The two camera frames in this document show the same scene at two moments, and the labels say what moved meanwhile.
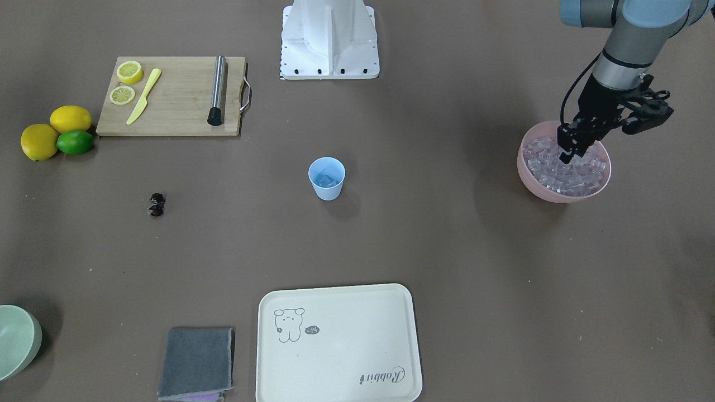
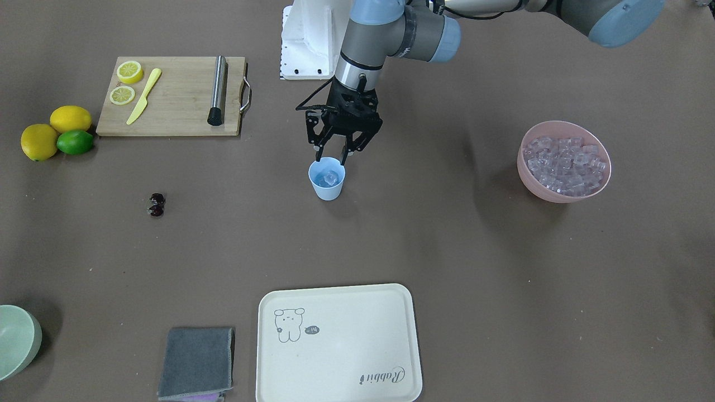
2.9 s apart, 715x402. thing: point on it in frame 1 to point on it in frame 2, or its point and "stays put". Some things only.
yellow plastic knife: x=142 y=104 stays put
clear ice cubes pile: x=582 y=174 stays put
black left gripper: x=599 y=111 to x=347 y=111
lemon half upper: x=129 y=72 stays put
